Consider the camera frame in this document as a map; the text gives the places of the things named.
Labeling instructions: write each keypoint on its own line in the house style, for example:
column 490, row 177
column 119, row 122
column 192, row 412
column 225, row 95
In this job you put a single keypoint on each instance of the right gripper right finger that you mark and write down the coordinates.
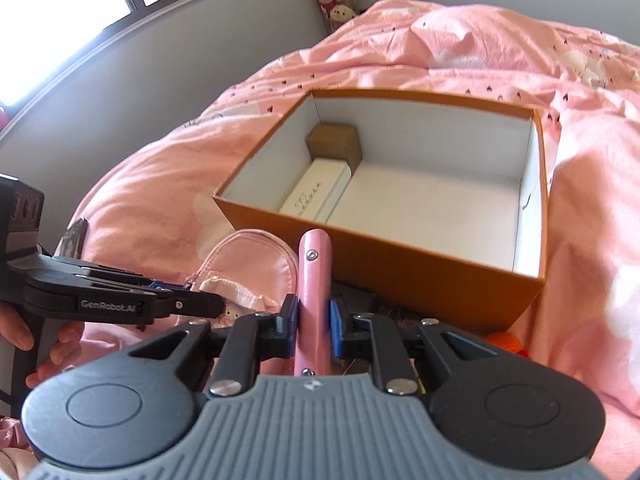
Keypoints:
column 396, row 355

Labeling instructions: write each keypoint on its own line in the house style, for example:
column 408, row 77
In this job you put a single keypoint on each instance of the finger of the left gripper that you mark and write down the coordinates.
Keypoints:
column 179, row 300

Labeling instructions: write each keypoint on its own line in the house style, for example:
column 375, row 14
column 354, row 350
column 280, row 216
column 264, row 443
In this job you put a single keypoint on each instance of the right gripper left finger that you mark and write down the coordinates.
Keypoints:
column 253, row 339

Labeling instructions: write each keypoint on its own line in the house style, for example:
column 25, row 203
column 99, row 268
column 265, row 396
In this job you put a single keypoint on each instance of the pink folding case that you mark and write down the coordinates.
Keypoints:
column 313, row 356

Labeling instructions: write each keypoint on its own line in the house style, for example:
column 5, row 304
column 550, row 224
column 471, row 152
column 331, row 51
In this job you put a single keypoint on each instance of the pink mini backpack pouch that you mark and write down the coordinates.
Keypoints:
column 252, row 270

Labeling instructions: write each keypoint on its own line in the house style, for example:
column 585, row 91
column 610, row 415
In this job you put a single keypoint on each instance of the orange crochet fruit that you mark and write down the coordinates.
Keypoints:
column 507, row 342

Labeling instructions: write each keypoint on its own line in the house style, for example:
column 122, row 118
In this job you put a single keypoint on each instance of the orange cardboard box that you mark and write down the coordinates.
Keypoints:
column 446, row 214

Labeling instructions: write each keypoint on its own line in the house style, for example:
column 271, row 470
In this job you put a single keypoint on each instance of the small brown cardboard box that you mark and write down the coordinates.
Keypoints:
column 335, row 141

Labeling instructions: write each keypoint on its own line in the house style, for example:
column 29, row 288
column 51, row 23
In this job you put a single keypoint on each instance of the window with dark frame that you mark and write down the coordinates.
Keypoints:
column 40, row 38

